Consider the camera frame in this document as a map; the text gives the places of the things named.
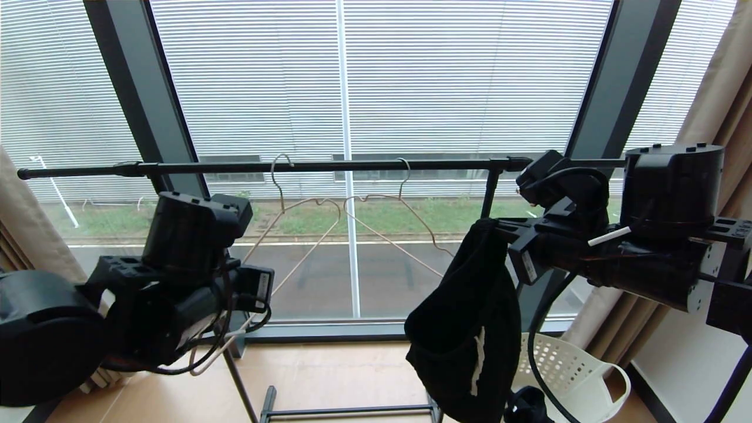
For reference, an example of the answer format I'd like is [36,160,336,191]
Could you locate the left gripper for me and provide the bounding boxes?
[126,267,275,365]

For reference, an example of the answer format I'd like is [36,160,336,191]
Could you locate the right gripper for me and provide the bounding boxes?
[508,226,713,313]

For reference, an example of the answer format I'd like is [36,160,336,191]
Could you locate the pink clothes hanger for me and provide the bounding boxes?
[188,154,343,377]
[344,157,456,278]

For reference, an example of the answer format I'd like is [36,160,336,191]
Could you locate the black shorts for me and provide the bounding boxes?
[404,219,522,423]

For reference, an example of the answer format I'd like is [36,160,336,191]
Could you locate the white laundry basket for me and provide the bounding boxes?
[511,332,631,423]

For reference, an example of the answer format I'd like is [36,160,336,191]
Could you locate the black clothes rack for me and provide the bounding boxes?
[18,156,626,423]

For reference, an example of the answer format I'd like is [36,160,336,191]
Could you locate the black garment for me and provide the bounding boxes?
[504,386,553,423]

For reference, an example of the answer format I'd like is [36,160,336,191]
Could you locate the beige curtain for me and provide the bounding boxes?
[579,0,752,368]
[0,147,130,394]

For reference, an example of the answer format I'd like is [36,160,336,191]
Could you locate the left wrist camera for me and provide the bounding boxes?
[210,193,254,233]

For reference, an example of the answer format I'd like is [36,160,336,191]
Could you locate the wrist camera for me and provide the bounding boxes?
[210,193,254,233]
[516,150,612,233]

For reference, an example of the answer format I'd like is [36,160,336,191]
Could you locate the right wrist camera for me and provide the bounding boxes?
[516,150,612,233]

